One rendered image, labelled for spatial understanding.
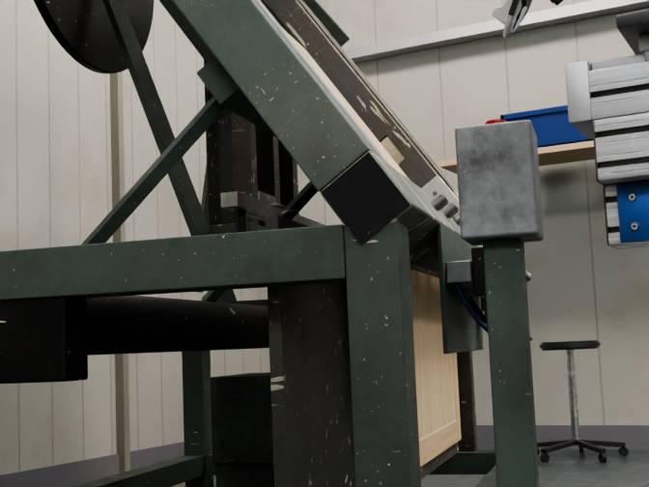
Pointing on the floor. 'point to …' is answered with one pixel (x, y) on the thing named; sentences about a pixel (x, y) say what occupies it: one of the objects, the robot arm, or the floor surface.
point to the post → (510, 363)
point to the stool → (576, 406)
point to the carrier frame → (241, 326)
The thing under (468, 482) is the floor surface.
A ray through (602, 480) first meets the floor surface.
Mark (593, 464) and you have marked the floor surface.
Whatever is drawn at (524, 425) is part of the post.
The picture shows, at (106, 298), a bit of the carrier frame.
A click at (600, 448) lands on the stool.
